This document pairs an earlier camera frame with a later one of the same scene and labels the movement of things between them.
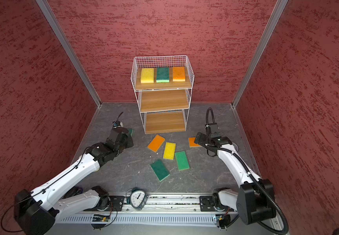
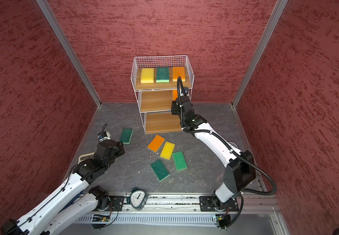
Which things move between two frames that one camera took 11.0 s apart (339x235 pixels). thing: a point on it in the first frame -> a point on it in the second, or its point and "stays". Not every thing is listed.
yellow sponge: (169, 151) stays
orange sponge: (179, 74) stays
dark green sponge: (162, 75) stays
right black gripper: (200, 142) -> (175, 106)
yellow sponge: (147, 75) stays
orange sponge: (191, 144) -> (175, 94)
